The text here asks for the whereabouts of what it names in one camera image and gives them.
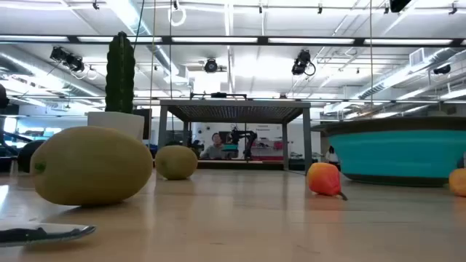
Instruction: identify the brown-green kiwi fruit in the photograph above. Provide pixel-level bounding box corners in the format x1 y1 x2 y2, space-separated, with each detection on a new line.
154 144 199 181
30 125 154 207

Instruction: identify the small orange-red toy fruit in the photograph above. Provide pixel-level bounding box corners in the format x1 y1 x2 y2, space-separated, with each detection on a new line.
448 167 466 198
307 162 349 202

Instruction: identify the blue collapsible colander bowl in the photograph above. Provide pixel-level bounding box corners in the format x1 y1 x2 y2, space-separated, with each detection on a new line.
311 116 466 188

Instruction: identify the dark avocado fruit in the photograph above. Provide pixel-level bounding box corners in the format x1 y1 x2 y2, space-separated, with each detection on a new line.
17 140 45 174

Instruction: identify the knife with teal-white handle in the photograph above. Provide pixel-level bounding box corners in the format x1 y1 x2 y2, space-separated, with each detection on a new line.
0 222 98 249

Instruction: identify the grey perforated metal stand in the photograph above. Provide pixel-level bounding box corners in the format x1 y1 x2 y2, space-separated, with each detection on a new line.
157 98 313 172

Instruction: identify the person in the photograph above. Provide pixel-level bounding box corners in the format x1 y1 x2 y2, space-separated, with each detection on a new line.
325 145 340 164
199 132 234 160

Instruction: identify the black track spotlight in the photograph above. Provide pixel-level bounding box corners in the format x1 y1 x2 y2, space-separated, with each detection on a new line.
203 57 218 74
432 63 452 76
291 49 317 77
50 46 86 73

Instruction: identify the black rig crossbeam with lights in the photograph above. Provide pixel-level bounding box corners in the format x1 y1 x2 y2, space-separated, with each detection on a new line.
0 34 466 48

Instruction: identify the white hexagonal plant pot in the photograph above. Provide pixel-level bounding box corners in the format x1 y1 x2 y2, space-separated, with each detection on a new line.
87 111 146 143

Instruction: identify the tall green cactus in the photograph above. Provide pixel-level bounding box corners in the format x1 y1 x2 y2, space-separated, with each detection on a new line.
104 31 136 114

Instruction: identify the thin hanging cable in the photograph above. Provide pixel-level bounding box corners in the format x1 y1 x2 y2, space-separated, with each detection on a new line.
148 0 157 146
368 0 374 118

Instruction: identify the white cable ring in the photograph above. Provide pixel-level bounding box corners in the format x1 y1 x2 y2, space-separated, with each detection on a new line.
167 5 187 28

